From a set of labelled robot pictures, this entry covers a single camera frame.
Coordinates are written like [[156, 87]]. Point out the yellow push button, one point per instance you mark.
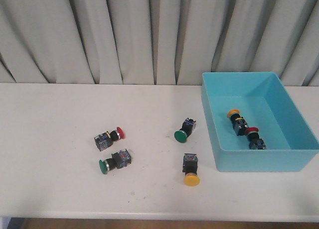
[[189, 168], [239, 124]]

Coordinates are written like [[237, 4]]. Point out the red push button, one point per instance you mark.
[[105, 140], [255, 141]]

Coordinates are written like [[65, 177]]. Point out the light blue plastic box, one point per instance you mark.
[[263, 102]]

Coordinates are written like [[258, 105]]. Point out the green push button right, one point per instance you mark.
[[185, 131]]

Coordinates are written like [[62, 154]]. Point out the green push button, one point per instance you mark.
[[118, 160], [185, 131]]

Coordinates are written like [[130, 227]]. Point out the green push button left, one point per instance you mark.
[[118, 160]]

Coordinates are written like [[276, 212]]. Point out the red push button lying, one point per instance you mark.
[[105, 140]]

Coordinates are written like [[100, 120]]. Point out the grey pleated curtain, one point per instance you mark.
[[157, 42]]

